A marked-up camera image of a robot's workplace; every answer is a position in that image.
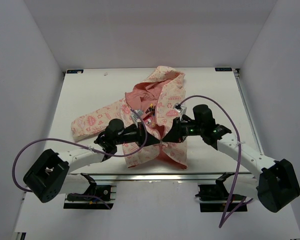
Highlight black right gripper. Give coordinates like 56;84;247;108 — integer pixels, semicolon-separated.
163;116;204;143

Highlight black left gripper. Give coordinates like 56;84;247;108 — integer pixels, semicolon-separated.
114;122;160;148

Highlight silver zipper slider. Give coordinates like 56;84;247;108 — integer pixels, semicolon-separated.
160;140;168;148

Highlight pink and cream printed jacket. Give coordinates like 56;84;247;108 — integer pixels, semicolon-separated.
71;66;187;169

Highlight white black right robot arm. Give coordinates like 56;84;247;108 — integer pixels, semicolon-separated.
163;104;300;213

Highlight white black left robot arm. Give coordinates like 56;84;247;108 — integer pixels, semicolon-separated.
23;118;160;203

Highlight blue label sticker right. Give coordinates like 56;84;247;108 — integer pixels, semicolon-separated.
214;67;233;72

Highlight blue label sticker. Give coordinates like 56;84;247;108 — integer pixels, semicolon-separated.
214;67;233;72
66;69;84;74

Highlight blue label sticker left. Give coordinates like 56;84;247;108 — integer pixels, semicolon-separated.
66;69;84;74

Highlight aluminium table edge rail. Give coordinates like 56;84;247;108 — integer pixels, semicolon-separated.
89;172;256;183

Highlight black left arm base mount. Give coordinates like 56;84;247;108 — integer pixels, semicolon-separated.
63;185;117;210

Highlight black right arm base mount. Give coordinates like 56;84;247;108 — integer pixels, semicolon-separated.
195;184;248;213

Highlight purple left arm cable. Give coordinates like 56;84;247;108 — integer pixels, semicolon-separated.
12;108;147;210

